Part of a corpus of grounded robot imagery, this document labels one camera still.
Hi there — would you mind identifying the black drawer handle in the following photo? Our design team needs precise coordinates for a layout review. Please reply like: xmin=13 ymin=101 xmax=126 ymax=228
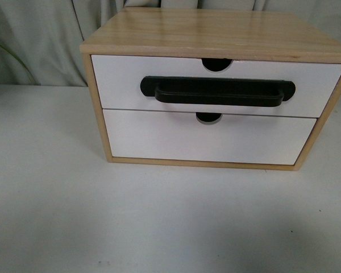
xmin=140 ymin=76 xmax=296 ymax=107

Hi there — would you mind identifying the white drawer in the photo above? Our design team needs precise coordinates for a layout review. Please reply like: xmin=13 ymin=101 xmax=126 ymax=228
xmin=103 ymin=110 xmax=315 ymax=165
xmin=92 ymin=55 xmax=341 ymax=118

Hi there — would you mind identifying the grey curtain backdrop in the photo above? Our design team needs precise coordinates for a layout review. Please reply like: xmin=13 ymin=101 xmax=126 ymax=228
xmin=0 ymin=1 xmax=341 ymax=86

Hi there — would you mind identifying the wooden drawer cabinet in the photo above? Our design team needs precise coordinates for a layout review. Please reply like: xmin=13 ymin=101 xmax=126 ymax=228
xmin=80 ymin=7 xmax=341 ymax=170

